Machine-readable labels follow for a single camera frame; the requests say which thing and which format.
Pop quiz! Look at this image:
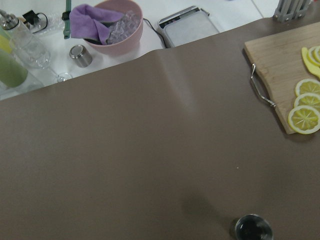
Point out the green strap watch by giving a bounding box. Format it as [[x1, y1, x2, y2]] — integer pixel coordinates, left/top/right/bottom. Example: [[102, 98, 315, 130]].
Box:
[[61, 0, 72, 39]]

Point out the lemon slice far single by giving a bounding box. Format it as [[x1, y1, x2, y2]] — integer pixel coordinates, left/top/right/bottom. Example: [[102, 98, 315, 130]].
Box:
[[307, 45, 320, 67]]

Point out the lemon slice stack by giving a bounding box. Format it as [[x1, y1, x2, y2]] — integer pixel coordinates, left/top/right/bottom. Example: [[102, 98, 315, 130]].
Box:
[[287, 105, 320, 135]]

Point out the clear wine glass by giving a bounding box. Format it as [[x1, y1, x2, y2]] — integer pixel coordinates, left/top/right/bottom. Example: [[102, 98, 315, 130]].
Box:
[[8, 20, 72, 83]]

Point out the small steel cap cup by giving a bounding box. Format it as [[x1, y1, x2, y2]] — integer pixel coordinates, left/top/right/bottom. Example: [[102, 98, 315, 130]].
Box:
[[69, 44, 93, 68]]

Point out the purple cloth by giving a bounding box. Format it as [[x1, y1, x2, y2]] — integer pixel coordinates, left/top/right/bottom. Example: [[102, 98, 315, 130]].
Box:
[[69, 4, 124, 45]]

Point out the steel jigger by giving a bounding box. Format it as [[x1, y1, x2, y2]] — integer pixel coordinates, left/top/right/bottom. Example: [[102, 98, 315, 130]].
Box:
[[230, 214, 274, 240]]

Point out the lemon slice middle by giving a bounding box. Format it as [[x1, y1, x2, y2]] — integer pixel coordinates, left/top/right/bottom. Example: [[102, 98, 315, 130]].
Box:
[[294, 92, 320, 110]]

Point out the green plastic cup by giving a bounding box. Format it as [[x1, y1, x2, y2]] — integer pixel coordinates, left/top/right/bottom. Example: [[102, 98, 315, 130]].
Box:
[[0, 49, 28, 88]]

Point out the pink bowl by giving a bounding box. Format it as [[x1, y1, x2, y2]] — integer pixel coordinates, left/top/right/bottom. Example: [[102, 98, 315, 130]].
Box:
[[85, 0, 143, 56]]

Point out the aluminium frame post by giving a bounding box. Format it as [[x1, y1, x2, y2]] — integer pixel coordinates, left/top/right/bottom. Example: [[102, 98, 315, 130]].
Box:
[[272, 0, 313, 23]]

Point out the bamboo cutting board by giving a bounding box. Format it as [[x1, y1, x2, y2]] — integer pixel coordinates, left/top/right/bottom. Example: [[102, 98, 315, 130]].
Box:
[[244, 22, 320, 134]]

